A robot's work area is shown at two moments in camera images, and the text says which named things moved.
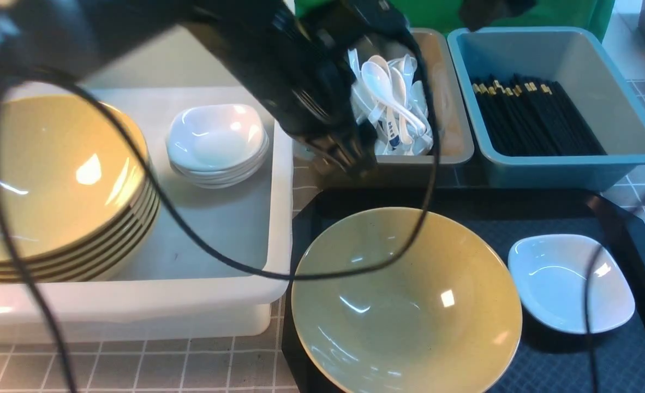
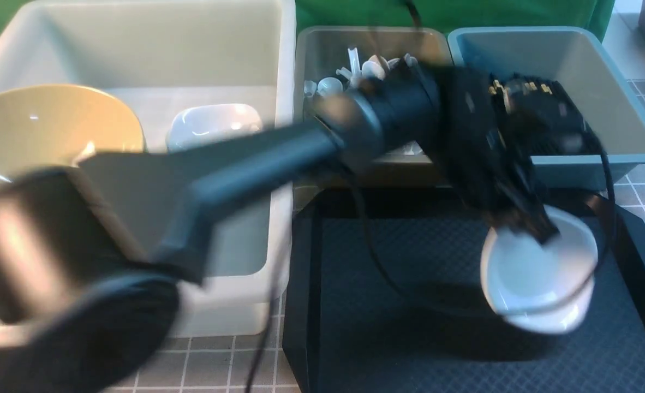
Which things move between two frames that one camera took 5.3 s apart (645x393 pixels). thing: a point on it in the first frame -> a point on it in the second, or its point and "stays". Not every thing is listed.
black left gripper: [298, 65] -> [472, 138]
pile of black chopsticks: [518, 116] stays
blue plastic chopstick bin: [550, 108] stays
